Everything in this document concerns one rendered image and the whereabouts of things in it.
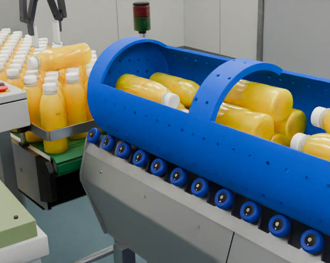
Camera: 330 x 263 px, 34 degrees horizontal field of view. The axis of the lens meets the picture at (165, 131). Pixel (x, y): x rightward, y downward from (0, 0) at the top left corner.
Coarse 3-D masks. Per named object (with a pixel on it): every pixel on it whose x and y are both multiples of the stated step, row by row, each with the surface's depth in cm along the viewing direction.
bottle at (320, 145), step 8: (304, 136) 99; (312, 136) 97; (320, 136) 96; (328, 136) 95; (304, 144) 98; (312, 144) 96; (320, 144) 94; (328, 144) 94; (304, 152) 97; (312, 152) 95; (320, 152) 94; (328, 152) 93; (328, 160) 93
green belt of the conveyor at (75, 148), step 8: (24, 136) 173; (32, 144) 166; (40, 144) 166; (72, 144) 165; (80, 144) 165; (64, 152) 159; (72, 152) 159; (80, 152) 160; (56, 160) 155; (64, 160) 156; (80, 160) 158; (64, 168) 156; (72, 168) 157; (56, 176) 156
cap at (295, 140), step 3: (294, 135) 101; (297, 135) 101; (300, 135) 100; (303, 135) 100; (294, 138) 100; (297, 138) 100; (300, 138) 100; (291, 141) 101; (294, 141) 100; (297, 141) 100; (291, 144) 101; (294, 144) 100; (297, 144) 100; (291, 147) 101; (294, 147) 100; (297, 147) 100
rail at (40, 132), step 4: (32, 124) 159; (28, 128) 162; (32, 128) 160; (36, 128) 158; (40, 128) 155; (32, 132) 160; (36, 132) 158; (40, 132) 156; (44, 132) 154; (48, 132) 153; (40, 136) 157; (44, 136) 154; (48, 136) 154; (48, 140) 154
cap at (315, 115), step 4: (316, 108) 103; (320, 108) 103; (324, 108) 103; (312, 112) 103; (316, 112) 102; (320, 112) 102; (312, 116) 103; (316, 116) 102; (312, 120) 103; (316, 120) 102; (312, 124) 104; (316, 124) 103
